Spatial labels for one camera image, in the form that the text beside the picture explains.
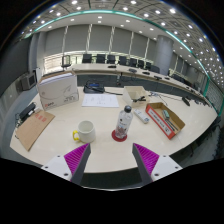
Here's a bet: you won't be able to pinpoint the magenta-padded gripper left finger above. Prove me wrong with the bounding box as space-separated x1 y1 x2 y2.
40 142 92 186

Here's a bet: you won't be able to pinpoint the black tool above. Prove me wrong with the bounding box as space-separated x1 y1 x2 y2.
132 95 147 103

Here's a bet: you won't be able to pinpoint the long curved conference desk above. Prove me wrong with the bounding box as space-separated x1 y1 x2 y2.
71 63 208 101

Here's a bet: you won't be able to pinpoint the white paper sheet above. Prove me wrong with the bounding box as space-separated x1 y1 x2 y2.
81 93 120 109

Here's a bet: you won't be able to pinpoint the ceiling lights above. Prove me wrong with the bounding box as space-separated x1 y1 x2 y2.
19 0 224 81

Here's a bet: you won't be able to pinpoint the white mug yellow handle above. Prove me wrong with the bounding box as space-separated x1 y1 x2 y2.
72 120 97 144

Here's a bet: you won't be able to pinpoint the open white cardboard box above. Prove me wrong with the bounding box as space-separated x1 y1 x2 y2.
122 85 150 108

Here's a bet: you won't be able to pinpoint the black device with cable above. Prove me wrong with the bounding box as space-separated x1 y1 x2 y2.
16 101 37 124

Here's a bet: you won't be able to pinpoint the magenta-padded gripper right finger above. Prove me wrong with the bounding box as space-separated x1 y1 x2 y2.
131 142 184 186

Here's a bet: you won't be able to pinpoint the flat brown cardboard sheet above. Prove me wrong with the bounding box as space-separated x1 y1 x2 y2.
14 109 56 152

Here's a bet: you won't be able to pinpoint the white printed cardboard box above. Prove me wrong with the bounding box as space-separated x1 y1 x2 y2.
36 70 80 112

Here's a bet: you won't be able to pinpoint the open red-sided cardboard box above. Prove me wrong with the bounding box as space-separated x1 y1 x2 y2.
145 101 186 140

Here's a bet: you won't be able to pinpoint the grey-green tool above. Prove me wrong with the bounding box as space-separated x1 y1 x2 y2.
162 109 171 121

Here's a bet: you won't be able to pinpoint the clear water bottle black cap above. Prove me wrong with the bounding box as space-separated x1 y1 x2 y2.
114 105 134 141

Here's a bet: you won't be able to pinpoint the black bag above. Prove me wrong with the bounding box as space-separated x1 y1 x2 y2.
83 80 106 94

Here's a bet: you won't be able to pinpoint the flat round red coaster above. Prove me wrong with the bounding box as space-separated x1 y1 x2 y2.
111 129 129 143

